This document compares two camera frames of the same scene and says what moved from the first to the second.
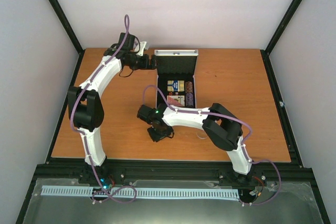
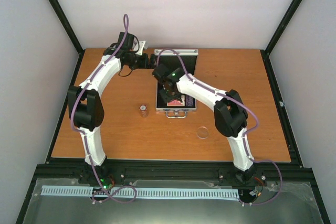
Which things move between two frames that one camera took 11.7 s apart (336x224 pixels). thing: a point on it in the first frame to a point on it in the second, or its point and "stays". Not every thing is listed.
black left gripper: x=145 y=64 stays
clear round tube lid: x=201 y=134 stays
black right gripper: x=156 y=138 to x=166 y=98
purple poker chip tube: x=189 y=99 stays
